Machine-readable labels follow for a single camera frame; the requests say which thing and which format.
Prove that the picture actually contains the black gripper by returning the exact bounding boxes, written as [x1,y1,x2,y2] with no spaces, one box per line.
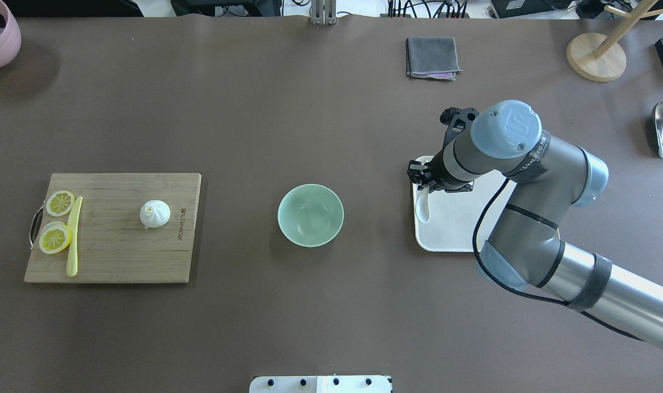
[407,157,473,193]

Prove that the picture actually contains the white ceramic spoon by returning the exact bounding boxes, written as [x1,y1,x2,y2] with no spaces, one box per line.
[415,187,430,224]

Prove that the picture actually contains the white steamed bun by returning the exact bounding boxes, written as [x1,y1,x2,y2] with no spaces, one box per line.
[139,200,171,229]

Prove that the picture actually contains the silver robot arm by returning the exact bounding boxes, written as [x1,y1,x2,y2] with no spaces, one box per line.
[408,100,663,350]

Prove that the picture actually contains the light green bowl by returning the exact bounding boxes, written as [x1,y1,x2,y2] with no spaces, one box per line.
[277,183,346,248]

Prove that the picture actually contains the pink ribbed bowl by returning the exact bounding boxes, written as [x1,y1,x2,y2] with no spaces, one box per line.
[0,1,22,68]

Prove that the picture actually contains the white rectangular tray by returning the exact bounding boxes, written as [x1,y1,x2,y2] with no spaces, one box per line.
[410,171,517,252]

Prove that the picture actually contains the folded grey cloth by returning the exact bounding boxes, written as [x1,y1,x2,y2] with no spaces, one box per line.
[405,37,462,81]

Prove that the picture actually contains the wooden mug tree stand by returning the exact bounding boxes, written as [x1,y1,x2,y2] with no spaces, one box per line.
[565,1,663,82]

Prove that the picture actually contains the wooden cutting board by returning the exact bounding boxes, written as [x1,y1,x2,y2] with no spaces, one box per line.
[24,172,202,284]

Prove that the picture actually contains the yellow plastic knife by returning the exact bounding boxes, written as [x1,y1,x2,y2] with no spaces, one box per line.
[66,196,84,278]

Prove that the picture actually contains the single lemon slice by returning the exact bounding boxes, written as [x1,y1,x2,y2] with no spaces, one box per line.
[45,190,76,217]

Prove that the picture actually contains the front stacked lemon slice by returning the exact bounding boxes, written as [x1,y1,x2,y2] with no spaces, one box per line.
[39,224,73,254]

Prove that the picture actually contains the aluminium frame post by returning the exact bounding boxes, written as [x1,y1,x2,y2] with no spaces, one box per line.
[311,0,337,26]

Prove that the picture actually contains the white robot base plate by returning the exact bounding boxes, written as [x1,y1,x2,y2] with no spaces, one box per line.
[248,374,393,392]

